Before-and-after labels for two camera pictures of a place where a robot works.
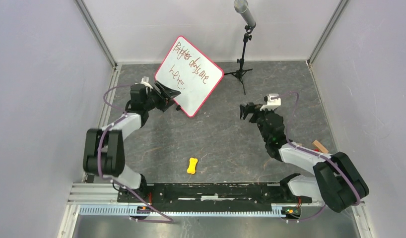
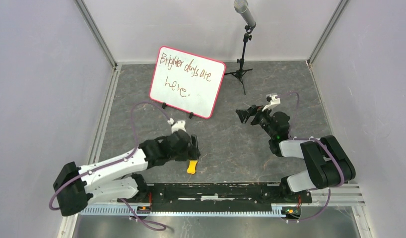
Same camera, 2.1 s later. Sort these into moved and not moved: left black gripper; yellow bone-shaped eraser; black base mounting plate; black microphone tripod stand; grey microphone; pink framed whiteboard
Moved: pink framed whiteboard; left black gripper
Not moved: black base mounting plate; black microphone tripod stand; yellow bone-shaped eraser; grey microphone
